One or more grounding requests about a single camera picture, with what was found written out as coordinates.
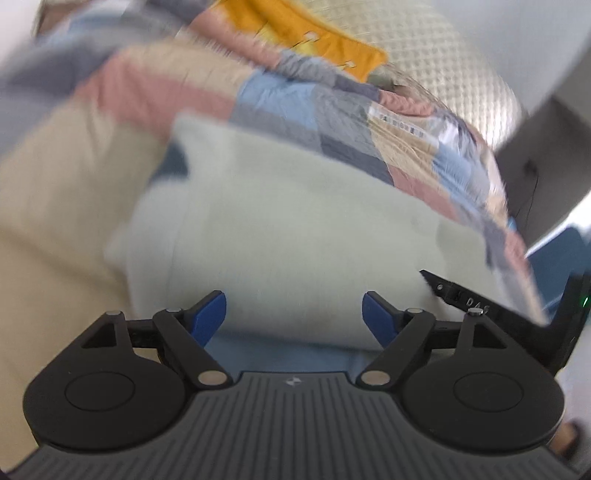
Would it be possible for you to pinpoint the white blue striped fuzzy sweater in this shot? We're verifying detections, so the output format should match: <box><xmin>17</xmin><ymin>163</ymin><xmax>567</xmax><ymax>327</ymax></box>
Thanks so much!
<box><xmin>104</xmin><ymin>115</ymin><xmax>509</xmax><ymax>352</ymax></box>

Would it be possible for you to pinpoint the yellow pillow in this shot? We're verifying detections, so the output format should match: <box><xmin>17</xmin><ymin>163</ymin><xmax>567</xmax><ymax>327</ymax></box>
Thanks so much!
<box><xmin>217</xmin><ymin>0</ymin><xmax>389</xmax><ymax>83</ymax></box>

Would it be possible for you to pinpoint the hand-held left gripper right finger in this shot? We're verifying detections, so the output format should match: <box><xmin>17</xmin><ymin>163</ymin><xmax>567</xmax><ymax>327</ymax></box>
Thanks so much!
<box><xmin>355</xmin><ymin>291</ymin><xmax>509</xmax><ymax>388</ymax></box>

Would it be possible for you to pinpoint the beige quilted headboard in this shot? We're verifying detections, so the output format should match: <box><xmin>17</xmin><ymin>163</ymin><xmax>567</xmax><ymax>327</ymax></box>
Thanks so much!
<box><xmin>295</xmin><ymin>0</ymin><xmax>529</xmax><ymax>151</ymax></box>

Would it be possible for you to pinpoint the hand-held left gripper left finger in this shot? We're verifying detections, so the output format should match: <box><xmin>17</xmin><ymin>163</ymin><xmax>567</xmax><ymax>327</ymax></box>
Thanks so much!
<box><xmin>81</xmin><ymin>290</ymin><xmax>229</xmax><ymax>389</ymax></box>

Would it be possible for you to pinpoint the light blue cloth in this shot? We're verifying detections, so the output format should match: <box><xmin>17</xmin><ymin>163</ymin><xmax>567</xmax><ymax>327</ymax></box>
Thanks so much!
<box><xmin>203</xmin><ymin>330</ymin><xmax>384</xmax><ymax>374</ymax></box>

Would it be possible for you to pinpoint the black cable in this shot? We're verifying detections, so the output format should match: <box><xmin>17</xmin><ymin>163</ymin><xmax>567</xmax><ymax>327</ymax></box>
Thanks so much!
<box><xmin>512</xmin><ymin>157</ymin><xmax>541</xmax><ymax>222</ymax></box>

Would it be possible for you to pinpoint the beige bed sheet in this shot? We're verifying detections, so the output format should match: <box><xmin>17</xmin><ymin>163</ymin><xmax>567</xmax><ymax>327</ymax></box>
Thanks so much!
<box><xmin>0</xmin><ymin>99</ymin><xmax>176</xmax><ymax>462</ymax></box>

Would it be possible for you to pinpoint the patchwork quilt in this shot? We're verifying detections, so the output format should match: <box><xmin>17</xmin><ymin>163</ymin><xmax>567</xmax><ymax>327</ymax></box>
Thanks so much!
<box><xmin>0</xmin><ymin>0</ymin><xmax>550</xmax><ymax>324</ymax></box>

